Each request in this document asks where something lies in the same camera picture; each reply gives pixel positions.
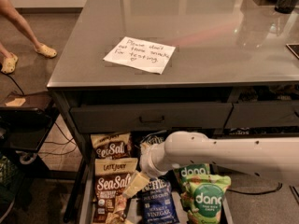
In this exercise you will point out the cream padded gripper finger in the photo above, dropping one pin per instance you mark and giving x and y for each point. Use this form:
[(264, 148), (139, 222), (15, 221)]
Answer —
[(137, 182)]

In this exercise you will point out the brown seasalt chip bag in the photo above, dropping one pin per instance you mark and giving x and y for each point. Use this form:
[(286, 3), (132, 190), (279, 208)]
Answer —
[(111, 179), (112, 146)]

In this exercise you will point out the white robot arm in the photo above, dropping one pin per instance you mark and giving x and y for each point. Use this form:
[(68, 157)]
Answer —
[(269, 158)]

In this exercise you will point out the open middle drawer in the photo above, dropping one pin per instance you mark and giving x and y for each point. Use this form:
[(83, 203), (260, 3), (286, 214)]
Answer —
[(90, 202)]

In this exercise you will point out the front blue Kettle chip bag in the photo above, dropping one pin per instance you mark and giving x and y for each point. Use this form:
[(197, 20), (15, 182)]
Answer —
[(157, 203)]

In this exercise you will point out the blue kettle chip bag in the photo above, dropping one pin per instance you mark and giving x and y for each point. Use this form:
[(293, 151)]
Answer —
[(157, 203), (152, 139)]

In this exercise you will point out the middle green Dang chip bag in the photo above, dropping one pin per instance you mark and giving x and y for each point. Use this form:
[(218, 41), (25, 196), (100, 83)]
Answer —
[(193, 169)]

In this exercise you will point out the green dang chip bag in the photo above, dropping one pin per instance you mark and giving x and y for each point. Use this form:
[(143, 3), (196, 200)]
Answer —
[(203, 196), (193, 169)]

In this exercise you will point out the rear blue Kettle chip bag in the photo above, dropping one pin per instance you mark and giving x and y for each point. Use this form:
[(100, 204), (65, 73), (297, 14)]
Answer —
[(152, 139)]

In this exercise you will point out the front green Dang chip bag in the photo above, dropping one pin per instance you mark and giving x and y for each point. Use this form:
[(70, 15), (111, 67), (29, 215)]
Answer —
[(203, 196)]

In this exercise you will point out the top left grey drawer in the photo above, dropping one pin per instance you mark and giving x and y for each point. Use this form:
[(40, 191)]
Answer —
[(149, 117)]

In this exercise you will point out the grey drawer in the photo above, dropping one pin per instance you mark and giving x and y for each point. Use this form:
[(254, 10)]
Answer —
[(149, 117), (264, 114)]

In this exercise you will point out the top right grey drawer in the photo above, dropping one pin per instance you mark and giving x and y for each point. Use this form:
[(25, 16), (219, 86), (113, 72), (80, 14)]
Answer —
[(264, 114)]

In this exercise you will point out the dark tablet on counter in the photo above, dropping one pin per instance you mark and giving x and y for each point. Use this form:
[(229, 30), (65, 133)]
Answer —
[(294, 49)]

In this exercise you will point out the white handwritten paper note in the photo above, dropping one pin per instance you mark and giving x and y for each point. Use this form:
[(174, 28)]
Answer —
[(141, 54)]

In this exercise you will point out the green crate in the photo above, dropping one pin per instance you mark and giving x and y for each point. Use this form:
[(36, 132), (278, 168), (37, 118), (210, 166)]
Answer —
[(11, 178)]

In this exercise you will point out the black side cart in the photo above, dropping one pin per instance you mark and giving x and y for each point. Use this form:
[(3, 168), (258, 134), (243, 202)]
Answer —
[(26, 120)]

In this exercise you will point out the person with yellow clogs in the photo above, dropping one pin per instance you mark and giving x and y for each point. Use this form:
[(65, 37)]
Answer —
[(8, 11)]

